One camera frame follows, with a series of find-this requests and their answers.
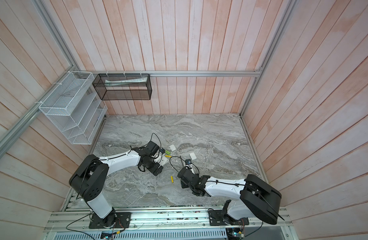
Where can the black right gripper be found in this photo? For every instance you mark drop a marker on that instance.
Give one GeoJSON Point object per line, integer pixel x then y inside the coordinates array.
{"type": "Point", "coordinates": [183, 184]}

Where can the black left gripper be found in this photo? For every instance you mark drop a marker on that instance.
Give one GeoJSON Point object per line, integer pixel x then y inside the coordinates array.
{"type": "Point", "coordinates": [153, 170]}

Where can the white air conditioner remote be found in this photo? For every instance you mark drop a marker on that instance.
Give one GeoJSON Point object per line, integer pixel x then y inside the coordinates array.
{"type": "Point", "coordinates": [164, 160]}

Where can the white battery cover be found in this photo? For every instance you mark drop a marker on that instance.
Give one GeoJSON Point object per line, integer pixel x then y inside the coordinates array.
{"type": "Point", "coordinates": [193, 156]}
{"type": "Point", "coordinates": [172, 147]}

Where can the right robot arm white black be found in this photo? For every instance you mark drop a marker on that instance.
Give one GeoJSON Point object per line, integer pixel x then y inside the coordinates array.
{"type": "Point", "coordinates": [246, 198]}

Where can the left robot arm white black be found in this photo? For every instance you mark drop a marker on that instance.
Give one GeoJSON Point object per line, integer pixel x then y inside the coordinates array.
{"type": "Point", "coordinates": [90, 177]}

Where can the white paper in basket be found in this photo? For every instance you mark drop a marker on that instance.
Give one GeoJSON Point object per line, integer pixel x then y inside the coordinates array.
{"type": "Point", "coordinates": [138, 82]}

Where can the green circuit board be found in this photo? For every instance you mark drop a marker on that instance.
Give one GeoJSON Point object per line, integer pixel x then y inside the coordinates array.
{"type": "Point", "coordinates": [107, 236]}

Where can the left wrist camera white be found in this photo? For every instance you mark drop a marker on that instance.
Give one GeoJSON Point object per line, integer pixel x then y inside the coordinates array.
{"type": "Point", "coordinates": [160, 153]}

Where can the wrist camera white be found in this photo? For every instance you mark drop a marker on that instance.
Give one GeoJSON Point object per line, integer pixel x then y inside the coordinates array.
{"type": "Point", "coordinates": [160, 153]}
{"type": "Point", "coordinates": [189, 165]}

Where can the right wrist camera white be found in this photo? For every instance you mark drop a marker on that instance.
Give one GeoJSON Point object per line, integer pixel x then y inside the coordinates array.
{"type": "Point", "coordinates": [189, 165]}

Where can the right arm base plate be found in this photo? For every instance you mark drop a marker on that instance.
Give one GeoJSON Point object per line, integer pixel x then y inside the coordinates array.
{"type": "Point", "coordinates": [220, 218]}

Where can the aluminium mounting rail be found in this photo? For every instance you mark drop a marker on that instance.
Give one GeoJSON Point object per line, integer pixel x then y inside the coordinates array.
{"type": "Point", "coordinates": [159, 218]}

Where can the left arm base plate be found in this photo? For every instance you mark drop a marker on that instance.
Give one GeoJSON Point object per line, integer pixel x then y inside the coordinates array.
{"type": "Point", "coordinates": [113, 220]}

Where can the black mesh wall basket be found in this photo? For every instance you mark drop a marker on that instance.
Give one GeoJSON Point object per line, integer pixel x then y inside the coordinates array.
{"type": "Point", "coordinates": [122, 93]}

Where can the white mesh wall shelf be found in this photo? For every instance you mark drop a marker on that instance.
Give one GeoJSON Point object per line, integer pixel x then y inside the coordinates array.
{"type": "Point", "coordinates": [76, 113]}

